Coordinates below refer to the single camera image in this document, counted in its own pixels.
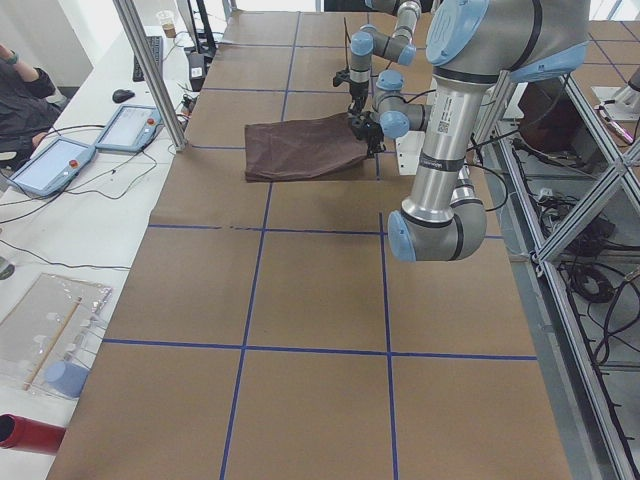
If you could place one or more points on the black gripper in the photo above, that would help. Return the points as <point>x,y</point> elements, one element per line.
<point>357,92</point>
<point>369,132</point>

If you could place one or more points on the dark brown t-shirt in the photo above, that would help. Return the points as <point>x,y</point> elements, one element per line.
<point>299,150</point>

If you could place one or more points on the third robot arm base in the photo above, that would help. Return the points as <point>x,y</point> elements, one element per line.
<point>619,104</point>

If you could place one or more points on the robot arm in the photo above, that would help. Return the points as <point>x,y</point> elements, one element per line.
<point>368,41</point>
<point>469,43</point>

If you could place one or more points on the black power adapter box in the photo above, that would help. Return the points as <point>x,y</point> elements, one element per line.
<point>197,70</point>

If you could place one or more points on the paper coffee cup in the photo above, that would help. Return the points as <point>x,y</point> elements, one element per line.
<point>166,20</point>

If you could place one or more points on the far blue teach pendant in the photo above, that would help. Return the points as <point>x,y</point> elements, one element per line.
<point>130,129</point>

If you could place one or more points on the blue teach pendant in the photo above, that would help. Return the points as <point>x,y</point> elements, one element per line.
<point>130,129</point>
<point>53,168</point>

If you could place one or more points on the black computer mouse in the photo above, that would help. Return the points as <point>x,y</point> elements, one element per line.
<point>122,95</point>

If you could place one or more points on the near blue teach pendant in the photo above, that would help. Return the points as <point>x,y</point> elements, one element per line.
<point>53,168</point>

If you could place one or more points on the seated person in black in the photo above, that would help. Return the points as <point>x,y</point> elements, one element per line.
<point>26,114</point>

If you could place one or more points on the wooden dowel stick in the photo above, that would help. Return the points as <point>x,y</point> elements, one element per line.
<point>49,347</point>

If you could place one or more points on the clear acrylic rack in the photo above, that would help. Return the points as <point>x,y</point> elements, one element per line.
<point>29,325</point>

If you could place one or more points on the light blue plastic cup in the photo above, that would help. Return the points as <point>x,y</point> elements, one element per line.
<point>67,378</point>

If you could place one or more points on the red cylinder tube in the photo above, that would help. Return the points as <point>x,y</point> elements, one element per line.
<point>28,435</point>

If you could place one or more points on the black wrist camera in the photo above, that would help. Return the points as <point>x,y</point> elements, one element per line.
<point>342,76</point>

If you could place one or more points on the aluminium frame post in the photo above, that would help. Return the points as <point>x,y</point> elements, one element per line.
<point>136,36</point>

